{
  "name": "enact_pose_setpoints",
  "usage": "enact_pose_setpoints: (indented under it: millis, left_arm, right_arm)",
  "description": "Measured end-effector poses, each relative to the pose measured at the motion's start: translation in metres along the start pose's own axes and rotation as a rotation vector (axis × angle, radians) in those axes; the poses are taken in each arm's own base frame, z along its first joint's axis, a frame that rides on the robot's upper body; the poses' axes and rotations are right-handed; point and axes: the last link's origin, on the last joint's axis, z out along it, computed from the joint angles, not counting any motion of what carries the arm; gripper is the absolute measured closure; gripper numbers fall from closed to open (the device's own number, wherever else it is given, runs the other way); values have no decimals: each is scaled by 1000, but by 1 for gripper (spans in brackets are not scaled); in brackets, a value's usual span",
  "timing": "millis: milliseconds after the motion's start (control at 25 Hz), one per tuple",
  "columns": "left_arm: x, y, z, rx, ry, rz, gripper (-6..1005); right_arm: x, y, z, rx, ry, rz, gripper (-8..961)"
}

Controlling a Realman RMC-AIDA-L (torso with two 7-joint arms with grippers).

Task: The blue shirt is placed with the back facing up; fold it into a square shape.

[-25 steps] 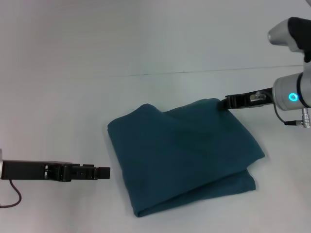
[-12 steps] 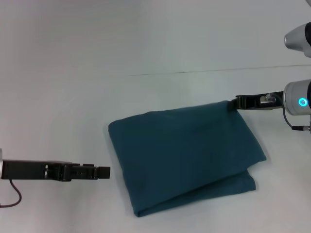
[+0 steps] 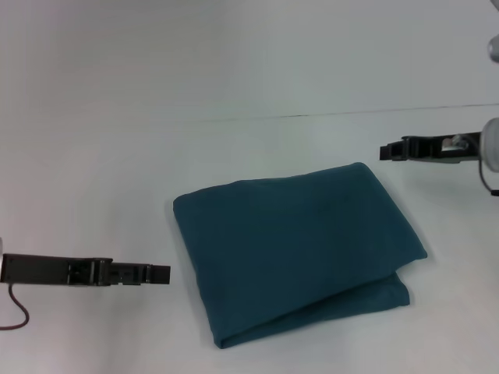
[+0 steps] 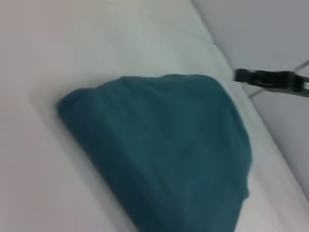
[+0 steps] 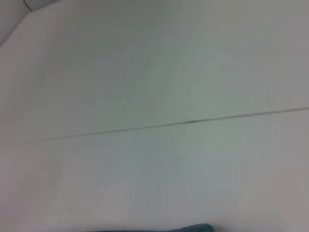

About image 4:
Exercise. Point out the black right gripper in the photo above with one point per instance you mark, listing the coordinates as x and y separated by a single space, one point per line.
285 82

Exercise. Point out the teal blue shirt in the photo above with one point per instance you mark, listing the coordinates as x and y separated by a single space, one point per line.
157 149

